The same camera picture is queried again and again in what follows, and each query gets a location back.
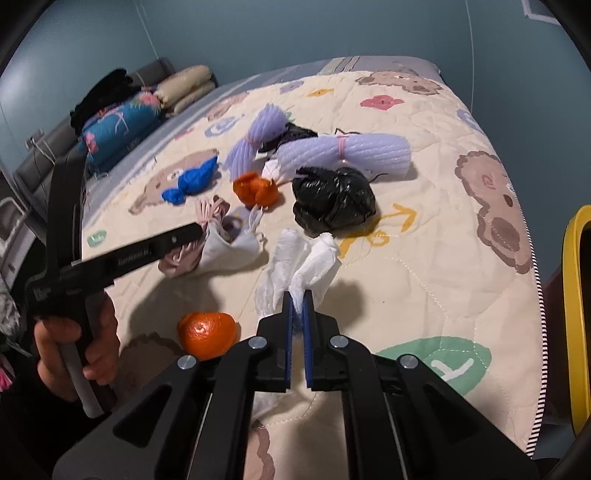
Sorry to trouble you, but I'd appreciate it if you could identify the orange plastic bag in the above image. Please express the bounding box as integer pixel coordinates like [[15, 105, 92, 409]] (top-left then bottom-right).
[[232, 172, 280, 208]]

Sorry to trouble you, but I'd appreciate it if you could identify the small black plastic bag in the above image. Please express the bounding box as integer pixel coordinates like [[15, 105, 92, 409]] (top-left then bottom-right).
[[259, 122, 319, 153]]

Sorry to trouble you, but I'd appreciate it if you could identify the large black plastic bag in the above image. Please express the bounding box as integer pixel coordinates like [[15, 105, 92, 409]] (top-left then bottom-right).
[[292, 166, 377, 234]]

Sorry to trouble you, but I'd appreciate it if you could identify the grey striped bed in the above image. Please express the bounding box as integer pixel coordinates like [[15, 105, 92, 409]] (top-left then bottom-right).
[[81, 55, 443, 241]]

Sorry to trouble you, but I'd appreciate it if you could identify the orange mandarin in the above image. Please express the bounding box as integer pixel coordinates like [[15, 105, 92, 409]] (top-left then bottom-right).
[[178, 312, 240, 361]]

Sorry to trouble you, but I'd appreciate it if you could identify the grey upholstered headboard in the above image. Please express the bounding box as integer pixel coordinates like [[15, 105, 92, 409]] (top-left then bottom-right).
[[14, 58, 174, 195]]

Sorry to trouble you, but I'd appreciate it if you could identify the beige pillow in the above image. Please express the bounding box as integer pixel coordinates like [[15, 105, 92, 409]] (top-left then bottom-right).
[[165, 82, 219, 117], [154, 65, 214, 101]]

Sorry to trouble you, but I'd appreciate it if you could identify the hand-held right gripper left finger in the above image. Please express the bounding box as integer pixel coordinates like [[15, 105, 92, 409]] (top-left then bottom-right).
[[52, 292, 296, 480]]

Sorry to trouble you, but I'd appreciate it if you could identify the grey patterned cloth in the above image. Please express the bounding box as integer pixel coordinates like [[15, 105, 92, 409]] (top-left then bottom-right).
[[0, 258, 24, 337]]

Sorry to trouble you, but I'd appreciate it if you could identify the black cloth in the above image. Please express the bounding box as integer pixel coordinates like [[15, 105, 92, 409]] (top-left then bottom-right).
[[70, 69, 139, 130]]

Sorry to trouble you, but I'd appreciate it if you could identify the long purple foam net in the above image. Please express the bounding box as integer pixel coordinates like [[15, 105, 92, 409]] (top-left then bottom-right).
[[276, 133, 413, 178]]

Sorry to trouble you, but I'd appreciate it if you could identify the blue floral pillow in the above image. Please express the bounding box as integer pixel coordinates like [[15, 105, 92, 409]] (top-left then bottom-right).
[[78, 92, 162, 171]]

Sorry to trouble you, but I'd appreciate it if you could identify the yellow rimmed black bin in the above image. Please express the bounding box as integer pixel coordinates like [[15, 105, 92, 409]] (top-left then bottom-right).
[[561, 205, 591, 437]]

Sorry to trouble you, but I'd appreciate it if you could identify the short purple foam net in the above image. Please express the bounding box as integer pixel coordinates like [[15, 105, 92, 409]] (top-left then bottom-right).
[[225, 104, 291, 178]]

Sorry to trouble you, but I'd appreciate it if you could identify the blue plastic bag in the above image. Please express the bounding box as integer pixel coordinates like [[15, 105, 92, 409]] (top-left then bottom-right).
[[161, 156, 219, 205]]

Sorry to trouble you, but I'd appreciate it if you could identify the printed bear blanket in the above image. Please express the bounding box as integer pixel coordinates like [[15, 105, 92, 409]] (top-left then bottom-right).
[[82, 68, 550, 480]]

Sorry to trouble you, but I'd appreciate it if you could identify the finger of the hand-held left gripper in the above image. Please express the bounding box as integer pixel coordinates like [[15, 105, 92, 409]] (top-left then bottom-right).
[[111, 223, 207, 283]]

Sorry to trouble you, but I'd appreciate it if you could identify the white tissue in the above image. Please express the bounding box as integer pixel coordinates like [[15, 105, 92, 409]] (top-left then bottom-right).
[[252, 228, 341, 421]]

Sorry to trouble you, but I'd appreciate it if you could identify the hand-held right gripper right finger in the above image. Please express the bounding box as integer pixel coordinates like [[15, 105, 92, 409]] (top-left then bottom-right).
[[302, 293, 541, 480]]

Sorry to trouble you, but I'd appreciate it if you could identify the white plastic bag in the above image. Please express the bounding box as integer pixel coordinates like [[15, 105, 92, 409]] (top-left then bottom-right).
[[198, 205, 266, 278]]

